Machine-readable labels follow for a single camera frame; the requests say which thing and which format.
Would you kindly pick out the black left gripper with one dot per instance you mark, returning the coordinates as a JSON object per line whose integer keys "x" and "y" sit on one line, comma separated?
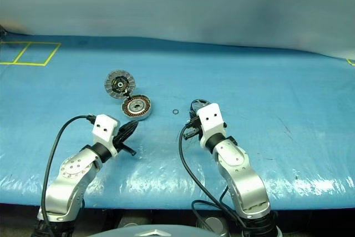
{"x": 118, "y": 140}

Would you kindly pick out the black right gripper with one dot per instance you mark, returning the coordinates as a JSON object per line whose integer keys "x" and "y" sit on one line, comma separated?
{"x": 194, "y": 127}

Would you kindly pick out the motor stator with copper windings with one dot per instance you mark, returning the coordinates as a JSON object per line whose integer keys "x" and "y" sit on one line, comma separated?
{"x": 136, "y": 107}

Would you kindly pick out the silver motor rotor cap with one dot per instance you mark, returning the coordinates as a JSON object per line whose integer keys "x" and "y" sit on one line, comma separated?
{"x": 119, "y": 84}

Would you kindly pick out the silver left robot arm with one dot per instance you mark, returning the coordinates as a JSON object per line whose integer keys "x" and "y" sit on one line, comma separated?
{"x": 69, "y": 176}

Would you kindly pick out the blue table cover sheet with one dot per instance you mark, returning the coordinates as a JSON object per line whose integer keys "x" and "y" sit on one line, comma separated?
{"x": 249, "y": 87}

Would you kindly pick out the grey robot torso with chevron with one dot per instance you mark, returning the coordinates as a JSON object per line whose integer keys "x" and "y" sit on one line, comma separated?
{"x": 149, "y": 232}

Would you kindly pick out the yellow tape double square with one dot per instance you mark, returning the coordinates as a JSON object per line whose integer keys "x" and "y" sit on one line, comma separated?
{"x": 47, "y": 60}

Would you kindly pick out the dark round silver-topped shape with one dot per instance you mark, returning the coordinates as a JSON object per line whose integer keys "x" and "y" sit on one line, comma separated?
{"x": 212, "y": 223}

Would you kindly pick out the yellow tape corner mark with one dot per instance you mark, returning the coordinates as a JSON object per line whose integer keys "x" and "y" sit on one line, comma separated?
{"x": 351, "y": 62}

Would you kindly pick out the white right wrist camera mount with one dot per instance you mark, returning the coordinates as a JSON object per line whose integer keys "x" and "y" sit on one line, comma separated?
{"x": 210, "y": 121}

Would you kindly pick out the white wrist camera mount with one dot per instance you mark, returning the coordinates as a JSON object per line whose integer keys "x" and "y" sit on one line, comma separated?
{"x": 104, "y": 127}
{"x": 210, "y": 121}

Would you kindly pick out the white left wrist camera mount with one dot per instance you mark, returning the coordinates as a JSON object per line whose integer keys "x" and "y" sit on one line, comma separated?
{"x": 104, "y": 127}

